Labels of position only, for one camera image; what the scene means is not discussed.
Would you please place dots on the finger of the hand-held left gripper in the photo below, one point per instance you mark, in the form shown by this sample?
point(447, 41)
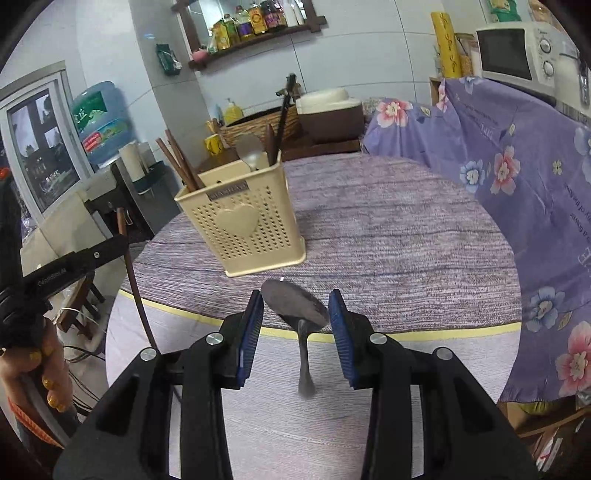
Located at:
point(83, 263)

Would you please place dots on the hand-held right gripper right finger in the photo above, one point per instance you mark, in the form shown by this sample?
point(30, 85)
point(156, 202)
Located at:
point(344, 337)

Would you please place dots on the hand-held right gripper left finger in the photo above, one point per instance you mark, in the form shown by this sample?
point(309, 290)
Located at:
point(249, 337)

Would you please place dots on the small metal spoon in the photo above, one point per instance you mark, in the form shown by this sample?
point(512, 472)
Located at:
point(295, 304)
point(249, 150)

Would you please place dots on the beige perforated utensil holder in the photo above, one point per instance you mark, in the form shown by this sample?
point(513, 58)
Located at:
point(258, 244)

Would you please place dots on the person's left hand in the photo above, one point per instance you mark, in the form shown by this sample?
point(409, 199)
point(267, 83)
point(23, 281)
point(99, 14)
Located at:
point(32, 367)

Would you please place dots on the wooden stool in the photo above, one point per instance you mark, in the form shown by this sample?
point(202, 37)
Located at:
point(76, 300)

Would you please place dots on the water dispenser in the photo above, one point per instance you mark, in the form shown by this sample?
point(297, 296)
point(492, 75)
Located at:
point(138, 198)

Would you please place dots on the white cup stack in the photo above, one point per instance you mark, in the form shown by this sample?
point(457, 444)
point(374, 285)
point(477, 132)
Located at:
point(131, 159)

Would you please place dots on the window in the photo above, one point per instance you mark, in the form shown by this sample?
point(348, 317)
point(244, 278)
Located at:
point(41, 152)

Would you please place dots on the blue water jug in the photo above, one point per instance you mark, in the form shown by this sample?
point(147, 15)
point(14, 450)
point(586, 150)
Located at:
point(101, 120)

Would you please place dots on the yellow mug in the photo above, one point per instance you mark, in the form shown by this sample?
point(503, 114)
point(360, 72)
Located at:
point(214, 145)

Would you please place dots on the dark wooden side table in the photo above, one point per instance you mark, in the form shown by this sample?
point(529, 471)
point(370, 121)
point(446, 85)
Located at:
point(323, 148)

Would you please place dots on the yellow dish soap bottle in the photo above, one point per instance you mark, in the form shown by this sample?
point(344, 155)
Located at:
point(233, 113)

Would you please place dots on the wicker basket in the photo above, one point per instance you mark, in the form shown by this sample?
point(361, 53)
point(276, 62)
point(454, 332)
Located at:
point(254, 124)

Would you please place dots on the brown pot with white lid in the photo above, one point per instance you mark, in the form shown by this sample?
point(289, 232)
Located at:
point(330, 120)

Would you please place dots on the green packet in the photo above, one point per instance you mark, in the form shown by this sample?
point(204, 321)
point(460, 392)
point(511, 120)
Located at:
point(168, 60)

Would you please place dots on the brown cardboard box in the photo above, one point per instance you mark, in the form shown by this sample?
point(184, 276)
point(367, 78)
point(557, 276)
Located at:
point(545, 429)

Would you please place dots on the pink ornament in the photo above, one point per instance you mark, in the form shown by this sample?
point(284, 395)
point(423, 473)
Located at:
point(200, 54)

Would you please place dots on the purple floral cloth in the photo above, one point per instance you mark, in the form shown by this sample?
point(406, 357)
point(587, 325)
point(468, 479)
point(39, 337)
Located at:
point(508, 152)

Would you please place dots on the row of condiment bottles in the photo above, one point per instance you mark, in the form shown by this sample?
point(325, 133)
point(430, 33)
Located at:
point(258, 16)

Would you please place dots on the glass jar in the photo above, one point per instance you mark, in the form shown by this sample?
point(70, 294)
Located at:
point(467, 55)

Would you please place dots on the yellow patterned roll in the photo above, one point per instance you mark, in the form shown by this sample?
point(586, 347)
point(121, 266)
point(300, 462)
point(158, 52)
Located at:
point(447, 46)

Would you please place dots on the white microwave oven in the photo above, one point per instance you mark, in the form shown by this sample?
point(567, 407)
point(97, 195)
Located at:
point(503, 50)

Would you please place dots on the metal tap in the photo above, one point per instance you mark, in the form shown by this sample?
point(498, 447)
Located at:
point(582, 78)

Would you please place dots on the green bag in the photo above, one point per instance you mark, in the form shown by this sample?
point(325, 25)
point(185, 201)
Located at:
point(505, 9)

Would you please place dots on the dark wooden wall shelf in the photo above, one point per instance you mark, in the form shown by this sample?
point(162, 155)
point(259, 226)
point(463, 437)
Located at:
point(258, 40)

